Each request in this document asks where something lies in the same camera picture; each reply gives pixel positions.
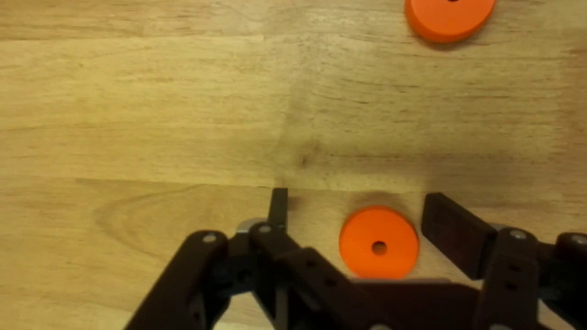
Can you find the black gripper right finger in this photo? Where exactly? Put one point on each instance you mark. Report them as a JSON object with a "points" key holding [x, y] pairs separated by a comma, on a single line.
{"points": [[515, 275]]}

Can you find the orange disc with hole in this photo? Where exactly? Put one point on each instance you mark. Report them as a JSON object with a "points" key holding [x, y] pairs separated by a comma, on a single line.
{"points": [[379, 235], [451, 19]]}

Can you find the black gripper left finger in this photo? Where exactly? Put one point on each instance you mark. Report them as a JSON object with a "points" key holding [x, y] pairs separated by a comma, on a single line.
{"points": [[203, 286]]}

